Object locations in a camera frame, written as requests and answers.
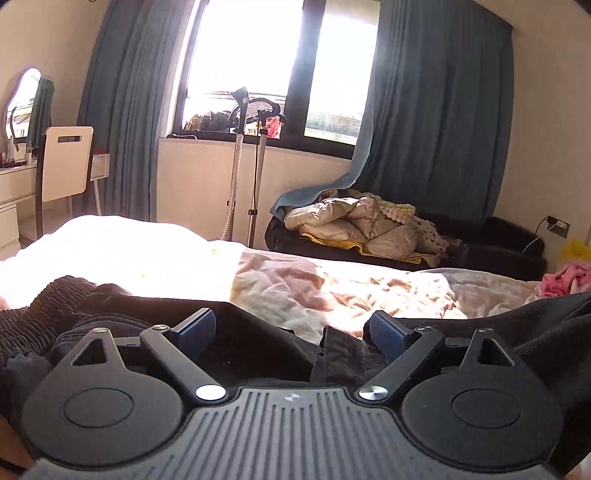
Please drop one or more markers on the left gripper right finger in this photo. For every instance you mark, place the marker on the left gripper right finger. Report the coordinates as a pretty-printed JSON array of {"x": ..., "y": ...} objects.
[{"x": 408, "y": 352}]

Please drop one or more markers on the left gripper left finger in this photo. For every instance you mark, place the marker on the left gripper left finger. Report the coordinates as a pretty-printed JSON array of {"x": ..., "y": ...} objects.
[{"x": 177, "y": 349}]

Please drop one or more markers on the black trousers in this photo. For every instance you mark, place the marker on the black trousers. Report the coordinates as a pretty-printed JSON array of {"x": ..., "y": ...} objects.
[{"x": 552, "y": 336}]

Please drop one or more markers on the white bed sheet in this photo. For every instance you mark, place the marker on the white bed sheet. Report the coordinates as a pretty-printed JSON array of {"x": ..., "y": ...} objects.
[{"x": 159, "y": 260}]

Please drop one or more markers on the beige puffer jacket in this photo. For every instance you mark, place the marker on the beige puffer jacket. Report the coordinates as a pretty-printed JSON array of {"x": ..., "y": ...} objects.
[{"x": 368, "y": 224}]

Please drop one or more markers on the black sofa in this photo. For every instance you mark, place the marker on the black sofa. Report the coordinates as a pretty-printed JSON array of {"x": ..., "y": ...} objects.
[{"x": 494, "y": 245}]

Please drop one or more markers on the pink fleece blanket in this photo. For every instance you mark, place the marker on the pink fleece blanket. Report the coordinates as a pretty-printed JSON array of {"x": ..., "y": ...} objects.
[{"x": 574, "y": 277}]

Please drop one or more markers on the yellow plush toy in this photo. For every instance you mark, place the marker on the yellow plush toy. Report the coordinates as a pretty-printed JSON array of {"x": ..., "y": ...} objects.
[{"x": 575, "y": 250}]

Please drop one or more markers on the white chair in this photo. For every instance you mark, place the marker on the white chair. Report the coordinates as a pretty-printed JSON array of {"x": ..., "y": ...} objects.
[{"x": 63, "y": 167}]

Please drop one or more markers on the white dressing table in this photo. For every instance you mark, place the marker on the white dressing table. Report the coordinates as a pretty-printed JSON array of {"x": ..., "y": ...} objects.
[{"x": 18, "y": 211}]

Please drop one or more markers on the right teal curtain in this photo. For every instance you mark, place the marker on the right teal curtain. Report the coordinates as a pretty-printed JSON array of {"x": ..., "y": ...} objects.
[{"x": 437, "y": 123}]

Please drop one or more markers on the teal curtain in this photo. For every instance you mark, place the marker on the teal curtain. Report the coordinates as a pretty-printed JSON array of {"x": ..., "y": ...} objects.
[
  {"x": 437, "y": 123},
  {"x": 123, "y": 97}
]

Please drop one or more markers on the left teal curtain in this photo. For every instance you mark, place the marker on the left teal curtain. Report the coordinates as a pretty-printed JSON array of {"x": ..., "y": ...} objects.
[{"x": 123, "y": 97}]

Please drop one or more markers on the wavy mirror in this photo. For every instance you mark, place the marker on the wavy mirror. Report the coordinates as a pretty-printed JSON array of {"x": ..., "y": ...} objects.
[{"x": 19, "y": 108}]

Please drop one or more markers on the wall socket with charger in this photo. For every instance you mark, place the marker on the wall socket with charger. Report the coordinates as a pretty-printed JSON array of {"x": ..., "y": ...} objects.
[{"x": 553, "y": 225}]

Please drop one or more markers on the window with dark frame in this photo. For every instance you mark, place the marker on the window with dark frame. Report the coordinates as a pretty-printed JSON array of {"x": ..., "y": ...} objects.
[{"x": 312, "y": 58}]

